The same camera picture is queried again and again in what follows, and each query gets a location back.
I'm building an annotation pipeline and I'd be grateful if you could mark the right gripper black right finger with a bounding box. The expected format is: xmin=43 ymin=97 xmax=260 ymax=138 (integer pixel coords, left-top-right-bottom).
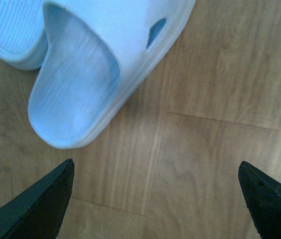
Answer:
xmin=238 ymin=161 xmax=281 ymax=239

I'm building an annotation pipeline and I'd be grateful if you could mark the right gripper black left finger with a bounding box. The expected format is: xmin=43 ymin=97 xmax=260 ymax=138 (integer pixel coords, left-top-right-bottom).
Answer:
xmin=0 ymin=159 xmax=75 ymax=239

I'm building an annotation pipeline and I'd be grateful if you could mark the light blue slipper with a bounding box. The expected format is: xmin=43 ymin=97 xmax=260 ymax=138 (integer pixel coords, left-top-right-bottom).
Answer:
xmin=0 ymin=0 xmax=48 ymax=70
xmin=28 ymin=0 xmax=195 ymax=149

